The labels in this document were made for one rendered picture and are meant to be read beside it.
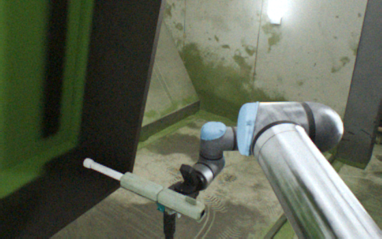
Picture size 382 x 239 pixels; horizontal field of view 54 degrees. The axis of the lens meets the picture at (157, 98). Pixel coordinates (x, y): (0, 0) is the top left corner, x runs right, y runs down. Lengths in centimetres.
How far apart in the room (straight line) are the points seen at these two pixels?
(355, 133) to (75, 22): 195
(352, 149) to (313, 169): 208
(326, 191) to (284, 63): 213
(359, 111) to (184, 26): 143
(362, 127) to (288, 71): 58
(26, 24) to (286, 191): 92
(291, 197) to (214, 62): 239
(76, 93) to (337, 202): 111
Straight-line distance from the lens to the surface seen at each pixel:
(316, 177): 67
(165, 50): 307
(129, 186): 128
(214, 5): 293
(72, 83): 151
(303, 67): 269
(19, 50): 128
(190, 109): 306
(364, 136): 271
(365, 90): 262
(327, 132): 87
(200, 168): 139
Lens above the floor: 125
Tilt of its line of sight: 20 degrees down
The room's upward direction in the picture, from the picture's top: 1 degrees clockwise
